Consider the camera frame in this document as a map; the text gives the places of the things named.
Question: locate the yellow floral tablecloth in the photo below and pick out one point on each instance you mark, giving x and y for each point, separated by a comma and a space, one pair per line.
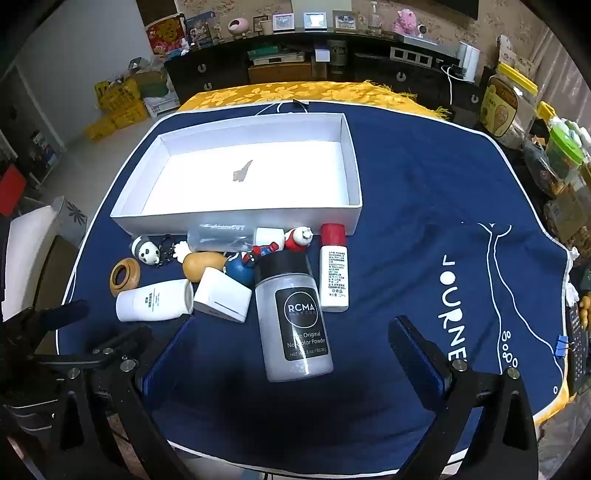
300, 92

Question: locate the white router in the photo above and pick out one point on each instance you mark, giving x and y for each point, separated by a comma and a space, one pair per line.
468, 61

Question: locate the blue binder clip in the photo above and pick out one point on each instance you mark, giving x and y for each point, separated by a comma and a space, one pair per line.
561, 344

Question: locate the pink round ornament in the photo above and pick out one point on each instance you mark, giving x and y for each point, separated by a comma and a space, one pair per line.
240, 26

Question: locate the white tube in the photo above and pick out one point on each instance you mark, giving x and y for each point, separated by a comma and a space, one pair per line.
147, 302

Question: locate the brown egg-shaped figurine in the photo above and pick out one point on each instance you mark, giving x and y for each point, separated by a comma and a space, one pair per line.
203, 266

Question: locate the white cardboard box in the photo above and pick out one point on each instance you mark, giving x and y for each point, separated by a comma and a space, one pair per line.
277, 184

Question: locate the white chair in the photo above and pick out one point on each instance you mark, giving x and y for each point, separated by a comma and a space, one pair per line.
25, 263

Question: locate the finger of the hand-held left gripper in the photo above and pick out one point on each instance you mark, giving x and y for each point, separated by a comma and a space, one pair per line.
67, 313
111, 344

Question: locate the white crate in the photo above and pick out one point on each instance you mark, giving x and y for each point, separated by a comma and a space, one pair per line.
161, 105

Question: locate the pink pig toy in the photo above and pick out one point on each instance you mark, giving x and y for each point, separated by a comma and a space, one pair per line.
406, 21

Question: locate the stack of yellow crates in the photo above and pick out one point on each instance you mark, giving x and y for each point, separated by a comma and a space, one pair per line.
117, 108

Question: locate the small white charger box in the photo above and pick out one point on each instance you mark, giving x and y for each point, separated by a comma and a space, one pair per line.
221, 295

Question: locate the torn paper scrap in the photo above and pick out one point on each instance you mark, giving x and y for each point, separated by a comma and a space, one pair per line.
242, 173

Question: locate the navy blue cloth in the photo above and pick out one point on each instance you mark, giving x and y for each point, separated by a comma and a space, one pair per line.
415, 207

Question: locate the white picture frame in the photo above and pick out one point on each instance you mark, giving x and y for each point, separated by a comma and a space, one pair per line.
315, 19
283, 21

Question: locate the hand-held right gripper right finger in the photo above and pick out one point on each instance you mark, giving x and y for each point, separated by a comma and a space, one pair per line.
415, 353

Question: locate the red poster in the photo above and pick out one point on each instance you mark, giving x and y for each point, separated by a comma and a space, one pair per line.
164, 39

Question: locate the grey picture frame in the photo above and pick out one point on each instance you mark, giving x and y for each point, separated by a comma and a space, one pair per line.
345, 21

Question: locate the jar with green lid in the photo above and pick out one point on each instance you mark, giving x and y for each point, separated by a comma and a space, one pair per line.
563, 157

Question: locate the red and white santa figurine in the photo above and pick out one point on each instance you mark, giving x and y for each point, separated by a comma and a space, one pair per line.
298, 239

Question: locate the black cabinet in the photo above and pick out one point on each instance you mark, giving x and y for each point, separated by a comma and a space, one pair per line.
369, 69

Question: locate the blue round figurine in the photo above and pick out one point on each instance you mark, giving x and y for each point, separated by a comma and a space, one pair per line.
241, 272

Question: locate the jar with yellow lid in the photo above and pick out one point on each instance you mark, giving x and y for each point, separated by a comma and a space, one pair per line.
505, 106

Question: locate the glass bottle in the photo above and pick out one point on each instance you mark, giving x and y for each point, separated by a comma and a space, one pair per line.
374, 21

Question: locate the clear bottle with white cap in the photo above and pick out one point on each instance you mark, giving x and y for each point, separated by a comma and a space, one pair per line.
217, 235

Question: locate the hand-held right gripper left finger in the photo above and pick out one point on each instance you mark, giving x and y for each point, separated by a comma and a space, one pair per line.
159, 362

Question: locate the powder bottle with black cap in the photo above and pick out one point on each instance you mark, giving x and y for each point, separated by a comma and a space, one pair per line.
295, 323

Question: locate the white bottle with red cap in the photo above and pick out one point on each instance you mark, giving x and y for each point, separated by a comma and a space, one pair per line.
334, 277

